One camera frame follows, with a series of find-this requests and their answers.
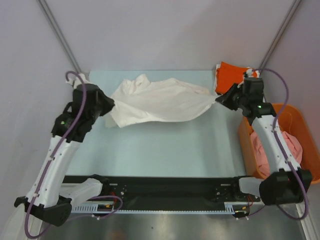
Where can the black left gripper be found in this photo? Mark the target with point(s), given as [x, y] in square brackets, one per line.
[108, 102]

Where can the folded orange t-shirt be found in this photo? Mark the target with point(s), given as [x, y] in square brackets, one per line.
[227, 77]

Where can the corner frame post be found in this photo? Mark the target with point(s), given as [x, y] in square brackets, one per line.
[58, 33]
[288, 18]

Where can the left corner frame post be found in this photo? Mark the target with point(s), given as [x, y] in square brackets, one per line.
[58, 33]

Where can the pink t-shirt in bin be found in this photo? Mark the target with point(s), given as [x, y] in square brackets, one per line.
[260, 155]

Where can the white t-shirt red graphic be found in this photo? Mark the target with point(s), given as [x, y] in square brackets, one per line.
[171, 100]

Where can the right corner frame post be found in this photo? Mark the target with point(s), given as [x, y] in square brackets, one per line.
[288, 18]

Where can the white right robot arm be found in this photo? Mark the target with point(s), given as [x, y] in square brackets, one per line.
[287, 183]

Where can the white slotted cable duct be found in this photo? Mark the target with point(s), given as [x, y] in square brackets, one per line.
[228, 208]

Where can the orange plastic bin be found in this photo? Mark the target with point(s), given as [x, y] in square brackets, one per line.
[297, 137]

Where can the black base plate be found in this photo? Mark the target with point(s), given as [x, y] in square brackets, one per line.
[171, 193]

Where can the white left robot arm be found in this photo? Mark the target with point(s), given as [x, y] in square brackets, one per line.
[45, 201]

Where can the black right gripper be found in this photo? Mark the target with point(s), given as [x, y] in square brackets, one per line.
[225, 99]

